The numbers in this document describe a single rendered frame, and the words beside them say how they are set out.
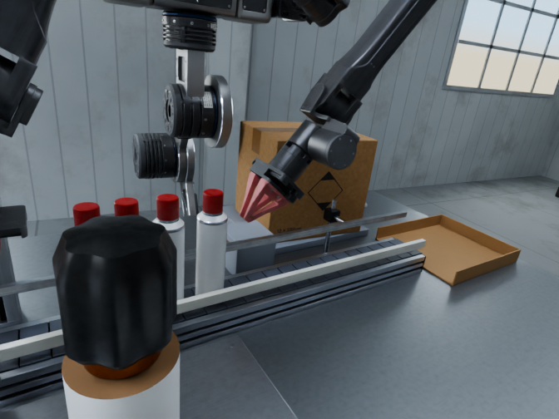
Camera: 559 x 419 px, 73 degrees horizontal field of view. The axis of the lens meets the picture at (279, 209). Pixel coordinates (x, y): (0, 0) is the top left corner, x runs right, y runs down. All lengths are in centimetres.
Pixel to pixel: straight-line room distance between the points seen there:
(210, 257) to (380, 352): 35
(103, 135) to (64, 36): 67
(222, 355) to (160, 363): 28
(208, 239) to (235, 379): 22
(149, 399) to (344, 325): 51
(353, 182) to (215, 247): 51
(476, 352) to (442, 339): 6
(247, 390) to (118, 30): 271
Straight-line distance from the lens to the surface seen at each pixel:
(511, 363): 85
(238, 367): 60
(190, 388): 57
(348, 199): 105
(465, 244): 127
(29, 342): 63
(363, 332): 78
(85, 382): 34
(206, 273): 67
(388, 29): 69
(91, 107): 304
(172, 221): 60
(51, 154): 311
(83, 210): 57
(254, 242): 75
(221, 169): 323
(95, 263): 27
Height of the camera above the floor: 130
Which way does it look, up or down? 22 degrees down
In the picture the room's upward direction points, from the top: 6 degrees clockwise
